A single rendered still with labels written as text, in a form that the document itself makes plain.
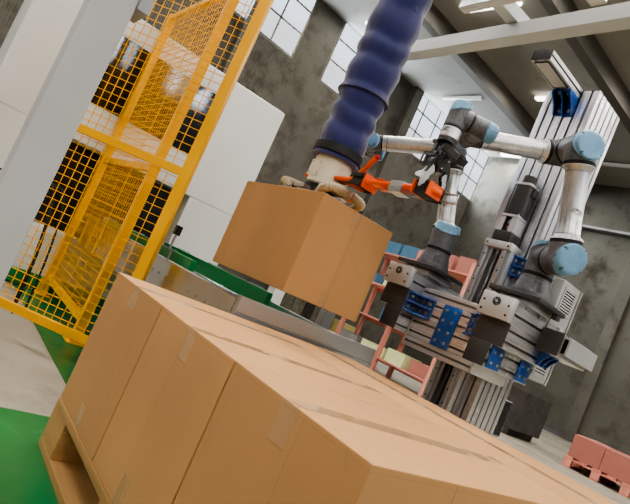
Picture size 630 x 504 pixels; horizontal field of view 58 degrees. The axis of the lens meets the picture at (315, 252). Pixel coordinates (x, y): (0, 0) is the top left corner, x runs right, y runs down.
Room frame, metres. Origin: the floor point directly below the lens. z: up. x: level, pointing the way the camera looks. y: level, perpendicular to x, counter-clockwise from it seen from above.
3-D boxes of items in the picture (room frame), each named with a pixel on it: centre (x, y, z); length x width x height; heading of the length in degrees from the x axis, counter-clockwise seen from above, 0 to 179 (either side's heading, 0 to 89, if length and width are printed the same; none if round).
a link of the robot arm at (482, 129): (2.04, -0.38, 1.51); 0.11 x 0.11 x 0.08; 6
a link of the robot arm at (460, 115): (2.02, -0.28, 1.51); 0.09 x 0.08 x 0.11; 96
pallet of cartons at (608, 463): (7.89, -4.87, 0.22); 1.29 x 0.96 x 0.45; 132
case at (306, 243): (2.47, 0.07, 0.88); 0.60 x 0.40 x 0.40; 37
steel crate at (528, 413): (9.05, -3.73, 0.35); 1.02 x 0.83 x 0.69; 41
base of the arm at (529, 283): (2.21, -0.83, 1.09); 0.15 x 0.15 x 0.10
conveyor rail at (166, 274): (2.99, 0.83, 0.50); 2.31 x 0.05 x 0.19; 35
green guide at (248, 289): (3.63, 0.55, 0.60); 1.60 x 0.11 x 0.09; 35
